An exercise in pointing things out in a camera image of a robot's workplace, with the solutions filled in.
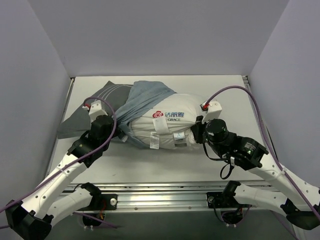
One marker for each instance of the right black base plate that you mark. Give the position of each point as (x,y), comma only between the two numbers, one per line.
(218,200)

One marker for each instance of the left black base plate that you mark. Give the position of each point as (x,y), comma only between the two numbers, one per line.
(104,202)

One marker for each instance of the pillowcase grey outside blue inside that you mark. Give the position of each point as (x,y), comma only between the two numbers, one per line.
(129,103)

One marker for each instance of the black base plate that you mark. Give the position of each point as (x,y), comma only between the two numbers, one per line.
(218,200)
(104,202)

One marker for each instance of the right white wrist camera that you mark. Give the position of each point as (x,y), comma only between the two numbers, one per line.
(212,110)

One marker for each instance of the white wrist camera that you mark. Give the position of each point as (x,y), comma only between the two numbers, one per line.
(212,110)
(95,110)

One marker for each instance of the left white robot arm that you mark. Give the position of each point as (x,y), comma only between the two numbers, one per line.
(33,216)

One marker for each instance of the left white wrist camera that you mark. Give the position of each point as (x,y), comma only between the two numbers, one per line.
(95,110)

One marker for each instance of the white pillow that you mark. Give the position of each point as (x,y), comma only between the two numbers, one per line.
(172,119)

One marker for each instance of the white pillow tag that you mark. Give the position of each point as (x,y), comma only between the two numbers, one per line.
(154,141)

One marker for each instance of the aluminium rail frame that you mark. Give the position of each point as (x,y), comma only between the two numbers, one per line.
(155,180)

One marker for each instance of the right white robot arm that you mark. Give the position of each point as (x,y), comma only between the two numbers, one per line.
(295,199)

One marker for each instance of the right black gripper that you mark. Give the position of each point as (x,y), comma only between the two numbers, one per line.
(198,128)

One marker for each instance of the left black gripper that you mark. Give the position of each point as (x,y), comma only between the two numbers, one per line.
(110,125)

